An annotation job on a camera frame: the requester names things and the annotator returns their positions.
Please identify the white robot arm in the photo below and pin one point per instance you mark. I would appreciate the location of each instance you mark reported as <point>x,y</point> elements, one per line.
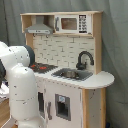
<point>15,62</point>

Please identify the grey toy sink basin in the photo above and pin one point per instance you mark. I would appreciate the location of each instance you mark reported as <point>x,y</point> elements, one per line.
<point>72,74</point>

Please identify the grey toy range hood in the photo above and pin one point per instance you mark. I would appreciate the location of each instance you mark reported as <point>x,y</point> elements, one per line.
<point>39,27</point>

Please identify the white wooden toy kitchen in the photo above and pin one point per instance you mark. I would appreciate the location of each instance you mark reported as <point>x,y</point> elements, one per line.
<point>62,50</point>

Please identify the black toy stovetop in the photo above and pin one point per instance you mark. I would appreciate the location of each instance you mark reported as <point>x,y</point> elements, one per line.
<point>42,68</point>

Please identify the black toy faucet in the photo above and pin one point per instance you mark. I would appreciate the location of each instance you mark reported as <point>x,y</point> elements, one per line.
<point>82,65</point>

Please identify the white toy microwave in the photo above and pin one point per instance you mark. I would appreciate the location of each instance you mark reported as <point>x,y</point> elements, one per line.
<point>75,24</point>

